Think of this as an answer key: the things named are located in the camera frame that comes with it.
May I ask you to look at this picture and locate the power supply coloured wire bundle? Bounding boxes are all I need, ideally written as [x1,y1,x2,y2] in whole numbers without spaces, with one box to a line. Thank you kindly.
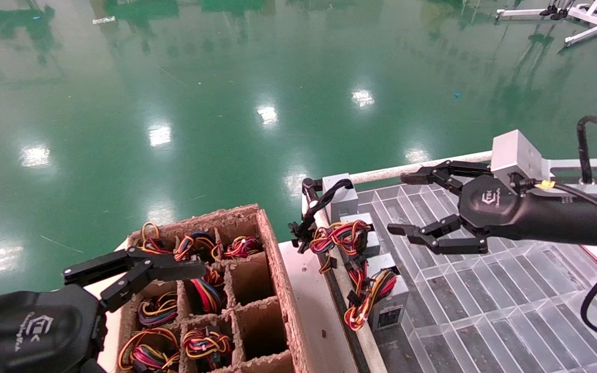
[138,291,179,328]
[174,232,222,263]
[191,267,226,314]
[118,327,181,372]
[182,327,233,371]
[224,236,264,260]
[140,222,168,255]

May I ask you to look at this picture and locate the silver power supply coloured wires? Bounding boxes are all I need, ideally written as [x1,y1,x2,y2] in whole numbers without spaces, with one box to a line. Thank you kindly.
[310,212,382,274]
[344,253,411,332]

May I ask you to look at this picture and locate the thin black cable yellow tag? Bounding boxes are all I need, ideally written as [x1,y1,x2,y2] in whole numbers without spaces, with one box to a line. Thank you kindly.
[508,176,597,343]

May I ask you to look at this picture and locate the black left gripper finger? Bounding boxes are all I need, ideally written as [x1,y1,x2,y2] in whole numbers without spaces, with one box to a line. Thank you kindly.
[101,257,207,313]

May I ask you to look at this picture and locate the silver power supply black cable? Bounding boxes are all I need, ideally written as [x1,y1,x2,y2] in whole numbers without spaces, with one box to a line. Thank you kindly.
[288,174,359,254]

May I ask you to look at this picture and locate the silver camera mount bracket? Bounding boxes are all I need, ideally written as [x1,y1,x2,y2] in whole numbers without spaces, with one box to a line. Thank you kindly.
[541,157,597,198]

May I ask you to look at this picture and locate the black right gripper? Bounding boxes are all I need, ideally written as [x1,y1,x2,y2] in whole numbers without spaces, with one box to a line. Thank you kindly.
[387,160,597,255]

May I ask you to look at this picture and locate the white metal stand base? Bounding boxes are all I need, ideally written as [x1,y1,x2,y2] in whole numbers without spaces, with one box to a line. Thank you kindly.
[495,0,597,47]

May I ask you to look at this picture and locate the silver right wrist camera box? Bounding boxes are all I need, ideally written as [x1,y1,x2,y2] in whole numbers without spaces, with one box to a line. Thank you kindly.
[490,130,544,180]

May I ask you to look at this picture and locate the white cart frame pipe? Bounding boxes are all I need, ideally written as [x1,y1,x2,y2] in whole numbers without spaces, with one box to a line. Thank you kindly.
[301,179,388,373]
[350,150,494,185]

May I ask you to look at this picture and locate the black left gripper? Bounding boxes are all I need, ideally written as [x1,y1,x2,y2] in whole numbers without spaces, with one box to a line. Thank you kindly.
[0,247,147,373]

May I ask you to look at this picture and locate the black pipe joint connector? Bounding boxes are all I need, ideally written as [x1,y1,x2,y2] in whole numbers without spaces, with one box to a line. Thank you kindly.
[301,177,325,206]

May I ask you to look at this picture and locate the clear plastic divided tray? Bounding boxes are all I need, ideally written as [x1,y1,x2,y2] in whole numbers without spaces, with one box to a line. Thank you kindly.
[356,171,597,373]

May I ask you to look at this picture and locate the brown cardboard divider box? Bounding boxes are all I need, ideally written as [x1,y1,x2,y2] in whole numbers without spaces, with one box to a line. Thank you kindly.
[115,204,309,373]

